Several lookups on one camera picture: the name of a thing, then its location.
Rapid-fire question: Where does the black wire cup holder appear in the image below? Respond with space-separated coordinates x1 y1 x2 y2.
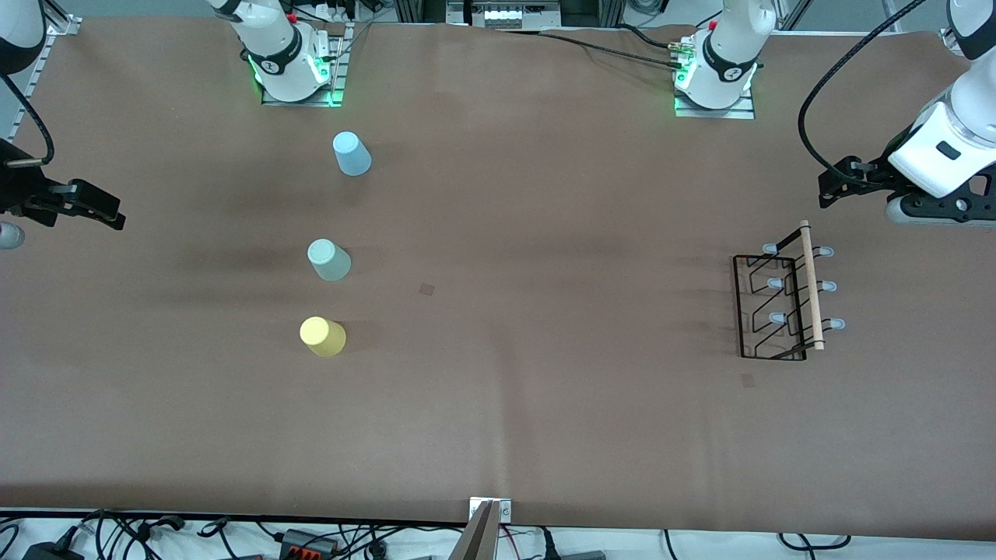
731 220 847 362

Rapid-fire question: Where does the mint green plastic cup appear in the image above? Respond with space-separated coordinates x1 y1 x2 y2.
307 239 352 282

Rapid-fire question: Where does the yellow plastic cup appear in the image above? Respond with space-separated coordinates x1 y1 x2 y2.
300 316 348 359

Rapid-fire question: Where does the light blue plastic cup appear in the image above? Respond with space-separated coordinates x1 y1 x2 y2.
332 131 373 177

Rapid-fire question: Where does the black power adapter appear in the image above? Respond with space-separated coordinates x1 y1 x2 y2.
22 541 85 560

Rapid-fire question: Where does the white power strip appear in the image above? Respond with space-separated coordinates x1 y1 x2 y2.
465 0 563 30

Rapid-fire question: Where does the black orange connector box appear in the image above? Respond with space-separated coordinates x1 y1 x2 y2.
279 529 341 560

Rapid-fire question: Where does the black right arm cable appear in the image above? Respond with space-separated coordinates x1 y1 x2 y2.
0 72 55 169

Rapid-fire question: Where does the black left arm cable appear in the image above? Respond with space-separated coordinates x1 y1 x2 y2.
798 0 931 173

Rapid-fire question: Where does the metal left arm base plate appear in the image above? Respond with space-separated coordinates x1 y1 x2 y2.
674 35 757 120

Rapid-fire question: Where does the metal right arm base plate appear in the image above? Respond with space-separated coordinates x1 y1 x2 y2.
261 22 345 108

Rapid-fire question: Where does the black cable to arm base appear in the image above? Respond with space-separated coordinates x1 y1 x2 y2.
495 25 689 72

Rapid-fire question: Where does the looped black floor cable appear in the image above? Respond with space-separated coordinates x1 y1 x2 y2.
778 532 851 551

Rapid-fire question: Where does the aluminium profile with bracket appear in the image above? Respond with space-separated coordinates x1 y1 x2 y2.
449 498 512 560

